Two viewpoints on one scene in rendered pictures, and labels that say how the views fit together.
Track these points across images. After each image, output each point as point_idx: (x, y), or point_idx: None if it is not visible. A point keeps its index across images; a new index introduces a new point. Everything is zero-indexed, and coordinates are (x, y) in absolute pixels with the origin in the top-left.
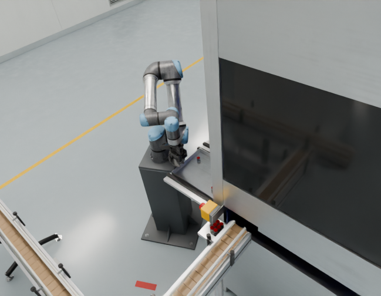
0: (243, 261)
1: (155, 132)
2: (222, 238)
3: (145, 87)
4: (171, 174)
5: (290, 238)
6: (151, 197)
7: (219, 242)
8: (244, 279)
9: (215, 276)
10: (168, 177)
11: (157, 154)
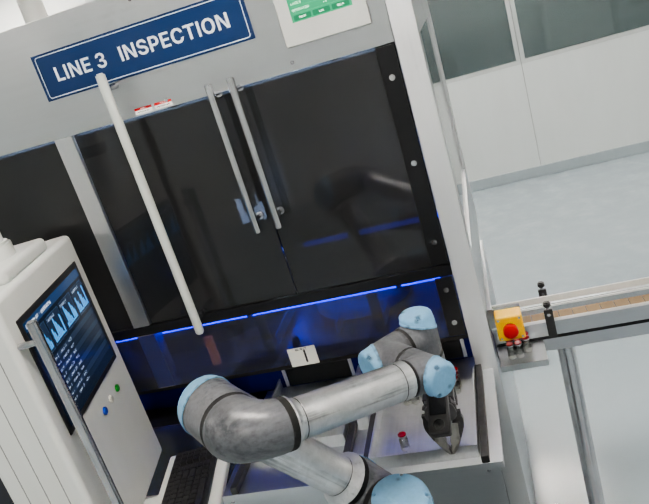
0: (511, 407)
1: (407, 488)
2: (527, 321)
3: (334, 398)
4: (476, 460)
5: (477, 248)
6: None
7: (538, 319)
8: (523, 457)
9: (583, 296)
10: (491, 457)
11: None
